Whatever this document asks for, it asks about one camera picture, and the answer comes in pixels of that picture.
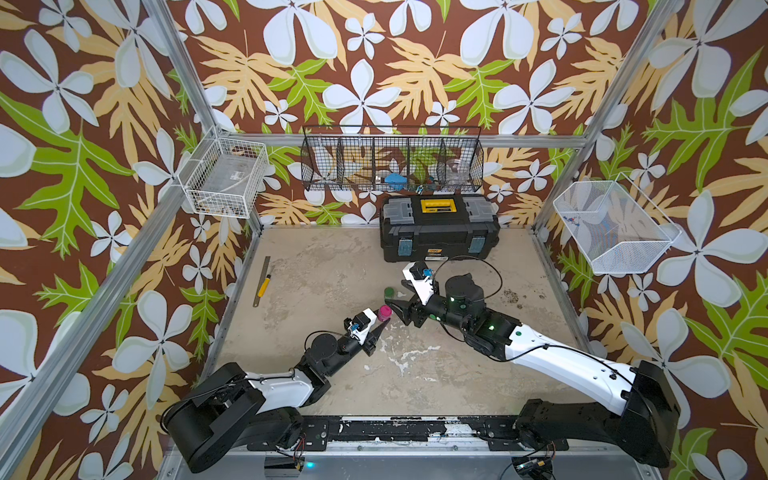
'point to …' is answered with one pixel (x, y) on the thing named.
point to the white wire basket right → (619, 229)
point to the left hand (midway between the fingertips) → (383, 310)
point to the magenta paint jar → (385, 312)
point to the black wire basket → (393, 158)
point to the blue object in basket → (396, 181)
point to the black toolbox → (438, 227)
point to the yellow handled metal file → (264, 281)
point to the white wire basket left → (224, 175)
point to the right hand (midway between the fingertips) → (393, 290)
